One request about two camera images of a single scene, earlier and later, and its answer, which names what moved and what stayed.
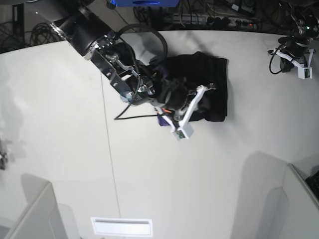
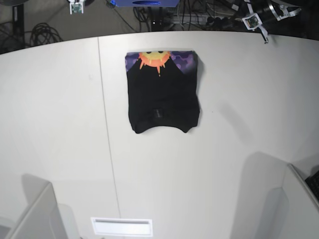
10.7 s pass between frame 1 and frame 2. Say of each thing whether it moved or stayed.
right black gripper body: moved
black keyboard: stayed
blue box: stayed
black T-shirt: moved
